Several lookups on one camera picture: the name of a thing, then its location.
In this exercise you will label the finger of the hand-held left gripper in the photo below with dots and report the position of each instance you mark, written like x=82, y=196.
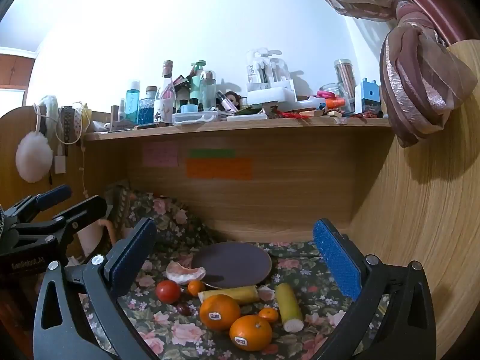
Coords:
x=88, y=208
x=54, y=195

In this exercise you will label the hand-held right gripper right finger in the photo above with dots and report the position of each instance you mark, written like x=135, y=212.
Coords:
x=337, y=258

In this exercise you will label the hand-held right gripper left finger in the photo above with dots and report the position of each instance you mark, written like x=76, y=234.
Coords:
x=135, y=258

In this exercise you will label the red tomato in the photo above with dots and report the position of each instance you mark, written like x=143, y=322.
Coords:
x=168, y=291

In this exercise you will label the pink pomelo segment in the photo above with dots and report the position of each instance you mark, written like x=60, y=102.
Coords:
x=183, y=273

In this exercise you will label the small tangerine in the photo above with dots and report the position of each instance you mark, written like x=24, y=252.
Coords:
x=195, y=288
x=269, y=315

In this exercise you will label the red jujube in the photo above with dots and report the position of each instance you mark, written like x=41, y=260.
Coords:
x=183, y=309

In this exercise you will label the brown round plate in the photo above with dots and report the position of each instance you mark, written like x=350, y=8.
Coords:
x=232, y=266

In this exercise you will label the large orange with sticker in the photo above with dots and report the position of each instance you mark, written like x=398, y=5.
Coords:
x=219, y=309
x=250, y=333

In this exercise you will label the white fluffy puff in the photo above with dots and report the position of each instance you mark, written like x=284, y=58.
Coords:
x=33, y=159

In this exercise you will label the white peel piece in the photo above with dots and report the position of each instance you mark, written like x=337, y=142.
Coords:
x=267, y=293

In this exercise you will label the floral cloth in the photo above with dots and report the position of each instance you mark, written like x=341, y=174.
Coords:
x=172, y=330

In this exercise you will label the pink sticky note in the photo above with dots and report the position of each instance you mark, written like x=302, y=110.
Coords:
x=160, y=155

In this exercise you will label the blue liquid glass bottle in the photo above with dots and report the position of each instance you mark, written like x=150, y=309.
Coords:
x=147, y=110

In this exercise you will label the tall blue bottle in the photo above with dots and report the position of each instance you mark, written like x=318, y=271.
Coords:
x=132, y=103

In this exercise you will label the white printed mug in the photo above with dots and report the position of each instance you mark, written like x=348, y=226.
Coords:
x=163, y=111

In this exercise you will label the orange sticky note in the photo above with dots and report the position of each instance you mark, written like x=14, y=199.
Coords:
x=219, y=168

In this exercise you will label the green sticky note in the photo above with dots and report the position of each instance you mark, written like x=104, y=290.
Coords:
x=211, y=153

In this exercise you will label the wooden cabinet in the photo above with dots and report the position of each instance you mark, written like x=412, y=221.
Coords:
x=15, y=69

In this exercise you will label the clear plastic box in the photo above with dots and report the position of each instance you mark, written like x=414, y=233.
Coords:
x=195, y=118

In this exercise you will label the corked glass bottle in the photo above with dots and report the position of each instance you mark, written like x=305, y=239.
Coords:
x=168, y=82

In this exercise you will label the orange capped bottle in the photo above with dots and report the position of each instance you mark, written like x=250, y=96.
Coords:
x=335, y=103

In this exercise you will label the blue white pencil sharpener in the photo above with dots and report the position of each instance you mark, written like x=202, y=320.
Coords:
x=367, y=97

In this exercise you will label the wooden shelf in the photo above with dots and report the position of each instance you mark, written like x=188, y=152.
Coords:
x=240, y=126

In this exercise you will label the green pump bottle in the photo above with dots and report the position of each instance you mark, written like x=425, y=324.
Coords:
x=197, y=82

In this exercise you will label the clear plastic bottle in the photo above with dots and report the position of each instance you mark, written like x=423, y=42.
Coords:
x=209, y=90

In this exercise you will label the glass jar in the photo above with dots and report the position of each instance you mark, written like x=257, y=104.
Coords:
x=332, y=89

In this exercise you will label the doll head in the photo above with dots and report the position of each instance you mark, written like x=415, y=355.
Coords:
x=233, y=100

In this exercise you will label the clear tube of sticks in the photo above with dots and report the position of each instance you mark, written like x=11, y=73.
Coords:
x=345, y=77

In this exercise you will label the tied brown curtain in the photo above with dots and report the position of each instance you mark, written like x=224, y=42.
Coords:
x=412, y=82

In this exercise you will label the white storage rack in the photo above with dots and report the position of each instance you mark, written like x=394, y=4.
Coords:
x=268, y=78

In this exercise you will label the white wall plug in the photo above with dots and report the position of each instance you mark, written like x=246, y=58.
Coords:
x=60, y=164

